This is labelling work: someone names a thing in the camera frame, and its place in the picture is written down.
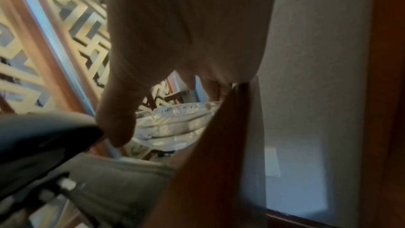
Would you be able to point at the grey seat cushion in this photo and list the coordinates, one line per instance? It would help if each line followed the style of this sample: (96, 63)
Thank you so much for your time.
(117, 187)

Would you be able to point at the brown wooden panel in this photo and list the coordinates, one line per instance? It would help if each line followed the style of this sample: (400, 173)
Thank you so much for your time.
(208, 172)

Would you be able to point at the dark wooden chair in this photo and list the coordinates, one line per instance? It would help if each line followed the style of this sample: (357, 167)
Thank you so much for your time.
(178, 96)

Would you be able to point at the dark wooden baseboard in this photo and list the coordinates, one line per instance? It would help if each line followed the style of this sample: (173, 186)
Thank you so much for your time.
(297, 219)

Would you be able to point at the brown wooden door frame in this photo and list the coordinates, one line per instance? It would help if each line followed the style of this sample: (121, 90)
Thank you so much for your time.
(384, 96)

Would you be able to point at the person's right hand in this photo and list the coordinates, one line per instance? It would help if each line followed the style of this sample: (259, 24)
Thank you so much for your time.
(186, 21)

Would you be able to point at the black glossy armrest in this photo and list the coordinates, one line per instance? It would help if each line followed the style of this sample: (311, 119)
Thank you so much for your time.
(38, 144)

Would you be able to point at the wooden lattice screen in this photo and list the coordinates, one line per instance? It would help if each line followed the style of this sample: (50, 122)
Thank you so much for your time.
(72, 29)

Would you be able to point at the white wall switch plate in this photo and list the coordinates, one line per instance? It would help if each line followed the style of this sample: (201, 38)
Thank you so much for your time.
(272, 162)

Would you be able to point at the clear glass dish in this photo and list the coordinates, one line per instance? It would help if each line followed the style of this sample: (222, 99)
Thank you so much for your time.
(177, 124)

